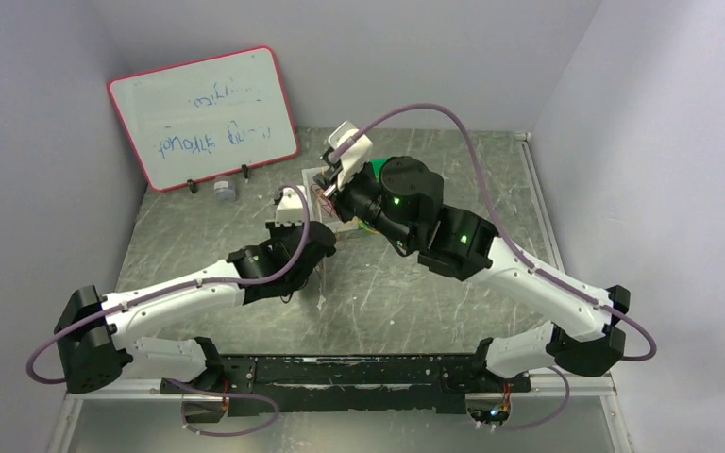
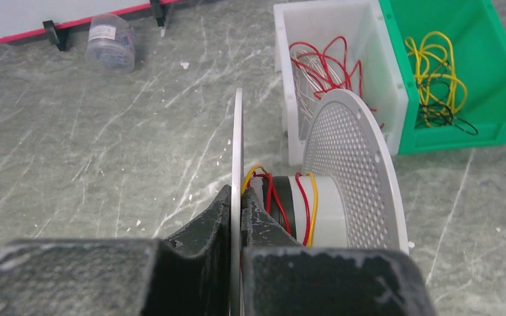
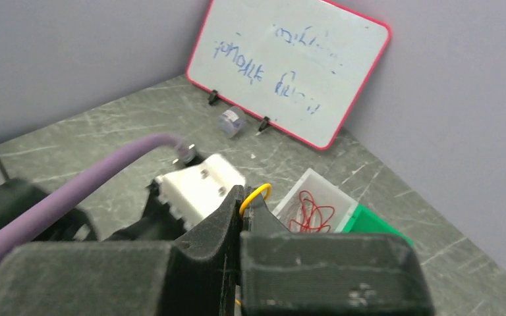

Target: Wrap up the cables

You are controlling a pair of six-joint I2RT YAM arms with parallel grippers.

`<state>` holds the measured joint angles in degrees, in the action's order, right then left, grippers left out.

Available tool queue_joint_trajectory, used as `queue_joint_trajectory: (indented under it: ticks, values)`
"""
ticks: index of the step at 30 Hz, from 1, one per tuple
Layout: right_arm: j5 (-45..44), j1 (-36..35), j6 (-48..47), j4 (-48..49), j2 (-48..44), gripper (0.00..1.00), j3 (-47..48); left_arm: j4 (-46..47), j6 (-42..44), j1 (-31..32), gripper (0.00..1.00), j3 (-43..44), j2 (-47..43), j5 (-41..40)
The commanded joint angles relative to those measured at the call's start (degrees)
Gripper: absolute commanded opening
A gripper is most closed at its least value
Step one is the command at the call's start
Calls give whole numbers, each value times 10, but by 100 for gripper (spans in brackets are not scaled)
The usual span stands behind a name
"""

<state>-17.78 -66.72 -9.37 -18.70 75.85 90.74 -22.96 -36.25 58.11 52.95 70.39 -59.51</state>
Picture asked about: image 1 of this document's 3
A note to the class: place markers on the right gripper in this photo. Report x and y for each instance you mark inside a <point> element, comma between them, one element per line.
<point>340,199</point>

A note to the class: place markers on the white filament spool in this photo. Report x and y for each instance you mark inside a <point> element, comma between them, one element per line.
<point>320,271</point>

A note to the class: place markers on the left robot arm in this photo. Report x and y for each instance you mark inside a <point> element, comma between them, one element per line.
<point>104,337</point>

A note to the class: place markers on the green plastic bin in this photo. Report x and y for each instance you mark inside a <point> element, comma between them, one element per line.
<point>377,164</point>

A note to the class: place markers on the white plastic bin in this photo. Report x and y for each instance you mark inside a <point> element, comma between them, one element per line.
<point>321,209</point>

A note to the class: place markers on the clear jar of clips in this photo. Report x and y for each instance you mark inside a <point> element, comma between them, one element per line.
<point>224,189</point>

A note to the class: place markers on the red framed whiteboard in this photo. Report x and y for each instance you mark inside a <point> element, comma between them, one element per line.
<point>197,120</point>

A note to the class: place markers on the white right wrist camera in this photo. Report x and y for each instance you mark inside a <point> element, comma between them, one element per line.
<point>357,153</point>

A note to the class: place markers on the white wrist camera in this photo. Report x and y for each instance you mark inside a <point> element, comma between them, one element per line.
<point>357,153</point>
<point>292,206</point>

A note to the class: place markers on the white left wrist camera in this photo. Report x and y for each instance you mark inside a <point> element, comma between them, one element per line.
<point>292,206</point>

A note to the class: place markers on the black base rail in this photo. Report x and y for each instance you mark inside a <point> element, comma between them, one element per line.
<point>314,383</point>

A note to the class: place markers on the aluminium front rail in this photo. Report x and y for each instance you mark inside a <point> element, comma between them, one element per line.
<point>556,415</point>

